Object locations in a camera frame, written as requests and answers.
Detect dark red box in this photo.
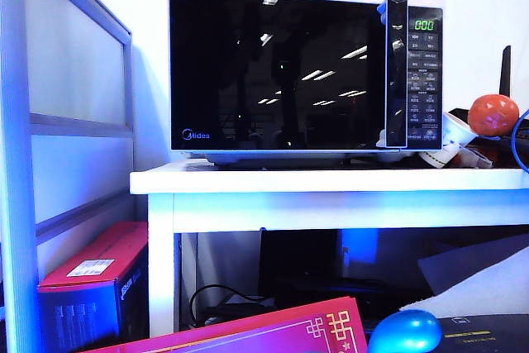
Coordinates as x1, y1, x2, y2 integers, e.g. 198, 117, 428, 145
466, 136, 529, 170

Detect red and black cardboard box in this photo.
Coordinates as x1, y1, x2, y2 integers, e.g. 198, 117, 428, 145
36, 220, 150, 346

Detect white table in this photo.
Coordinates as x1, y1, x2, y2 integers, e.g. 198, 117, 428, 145
129, 161, 529, 337

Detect frosted office partition panel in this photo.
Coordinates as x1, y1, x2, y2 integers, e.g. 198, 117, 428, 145
0, 0, 137, 353

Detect white paper cup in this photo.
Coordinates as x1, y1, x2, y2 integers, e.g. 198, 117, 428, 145
417, 112, 481, 170

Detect black box gold print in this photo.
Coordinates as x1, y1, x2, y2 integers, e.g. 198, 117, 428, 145
436, 314, 529, 353

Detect blue cable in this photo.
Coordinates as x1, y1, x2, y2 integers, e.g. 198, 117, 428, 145
508, 107, 529, 174

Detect black router with antenna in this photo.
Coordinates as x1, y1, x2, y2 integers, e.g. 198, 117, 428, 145
448, 45, 529, 151

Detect orange fruit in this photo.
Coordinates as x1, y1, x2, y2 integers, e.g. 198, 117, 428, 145
469, 94, 521, 138

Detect black Midea microwave oven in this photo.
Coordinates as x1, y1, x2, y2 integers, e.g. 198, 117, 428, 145
168, 0, 410, 152

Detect small white red box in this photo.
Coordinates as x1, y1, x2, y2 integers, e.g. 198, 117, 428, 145
460, 145, 498, 169

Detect pink gift box gold pattern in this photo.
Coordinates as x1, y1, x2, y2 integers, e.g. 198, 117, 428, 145
78, 295, 369, 353

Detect white foam sheet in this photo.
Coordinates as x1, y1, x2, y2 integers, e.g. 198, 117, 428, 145
398, 233, 529, 316

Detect black white microwave oven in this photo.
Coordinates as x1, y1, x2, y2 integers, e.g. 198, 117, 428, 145
168, 0, 445, 170

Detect glossy blue egg-shaped object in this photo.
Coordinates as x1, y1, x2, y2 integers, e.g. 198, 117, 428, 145
366, 309, 443, 353

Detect black cable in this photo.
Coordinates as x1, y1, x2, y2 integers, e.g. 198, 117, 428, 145
188, 284, 278, 328

